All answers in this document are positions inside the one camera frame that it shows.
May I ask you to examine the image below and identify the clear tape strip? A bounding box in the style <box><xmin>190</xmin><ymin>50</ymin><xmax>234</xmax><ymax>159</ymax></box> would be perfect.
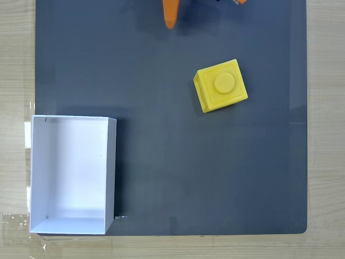
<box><xmin>23</xmin><ymin>101</ymin><xmax>36</xmax><ymax>149</ymax></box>

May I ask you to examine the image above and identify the yellow cube block with stud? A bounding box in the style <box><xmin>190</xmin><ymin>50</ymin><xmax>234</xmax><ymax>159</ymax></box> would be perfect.
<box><xmin>193</xmin><ymin>58</ymin><xmax>249</xmax><ymax>114</ymax></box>

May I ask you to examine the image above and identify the white open cardboard box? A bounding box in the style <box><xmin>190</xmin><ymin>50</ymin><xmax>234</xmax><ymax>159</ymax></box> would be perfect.
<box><xmin>29</xmin><ymin>114</ymin><xmax>118</xmax><ymax>235</ymax></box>

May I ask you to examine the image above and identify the dark grey table mat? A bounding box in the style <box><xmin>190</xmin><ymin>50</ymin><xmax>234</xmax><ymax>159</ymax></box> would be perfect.
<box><xmin>34</xmin><ymin>0</ymin><xmax>308</xmax><ymax>237</ymax></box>

